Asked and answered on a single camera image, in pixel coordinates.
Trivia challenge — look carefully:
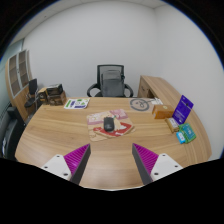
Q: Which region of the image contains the black mesh office chair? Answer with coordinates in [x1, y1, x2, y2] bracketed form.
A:
[86, 64, 135, 98]

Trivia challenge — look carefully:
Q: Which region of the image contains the green packet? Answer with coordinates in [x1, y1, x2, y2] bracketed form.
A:
[178, 122, 198, 144]

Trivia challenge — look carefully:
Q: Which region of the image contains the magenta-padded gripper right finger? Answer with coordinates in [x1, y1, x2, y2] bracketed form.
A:
[131, 142, 184, 186]

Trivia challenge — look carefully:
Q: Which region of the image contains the grey backpack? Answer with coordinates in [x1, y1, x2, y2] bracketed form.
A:
[100, 69, 125, 98]

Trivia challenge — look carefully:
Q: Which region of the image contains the black computer mouse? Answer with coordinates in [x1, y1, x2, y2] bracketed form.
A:
[103, 116, 115, 133]

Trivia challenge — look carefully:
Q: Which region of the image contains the small black chair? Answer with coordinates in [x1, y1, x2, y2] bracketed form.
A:
[23, 78, 40, 108]

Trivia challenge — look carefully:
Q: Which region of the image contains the black leather armchair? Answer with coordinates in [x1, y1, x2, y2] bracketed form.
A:
[0, 106, 26, 161]

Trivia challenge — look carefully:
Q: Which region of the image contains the brown wooden box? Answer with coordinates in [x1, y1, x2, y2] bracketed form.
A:
[151, 104, 175, 120]

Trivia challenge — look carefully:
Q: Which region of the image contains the purple standing pouch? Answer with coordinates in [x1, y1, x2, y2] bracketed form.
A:
[172, 94, 195, 126]

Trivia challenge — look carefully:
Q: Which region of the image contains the brown box with dark items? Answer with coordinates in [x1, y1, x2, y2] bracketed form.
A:
[37, 83, 68, 107]

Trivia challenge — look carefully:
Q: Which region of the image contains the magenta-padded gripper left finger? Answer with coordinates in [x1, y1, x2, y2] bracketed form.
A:
[41, 143, 92, 186]

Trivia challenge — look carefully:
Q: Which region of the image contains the cartoon print mouse pad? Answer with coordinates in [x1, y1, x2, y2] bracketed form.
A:
[86, 108, 136, 143]

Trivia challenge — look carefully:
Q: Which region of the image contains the wooden shelf unit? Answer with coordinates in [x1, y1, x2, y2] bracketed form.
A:
[4, 49, 34, 122]

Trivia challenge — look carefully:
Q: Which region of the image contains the sheet with grey round print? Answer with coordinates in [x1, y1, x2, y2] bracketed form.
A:
[129, 97, 155, 112]

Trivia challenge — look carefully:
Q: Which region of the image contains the white sticker sheet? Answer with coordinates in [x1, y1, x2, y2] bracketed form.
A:
[63, 97, 91, 110]

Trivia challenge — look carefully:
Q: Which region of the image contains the blue tissue pack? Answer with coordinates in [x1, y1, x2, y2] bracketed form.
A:
[175, 130, 187, 145]

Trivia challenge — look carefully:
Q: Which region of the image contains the wooden side desk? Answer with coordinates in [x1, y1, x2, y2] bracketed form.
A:
[137, 75, 183, 108]

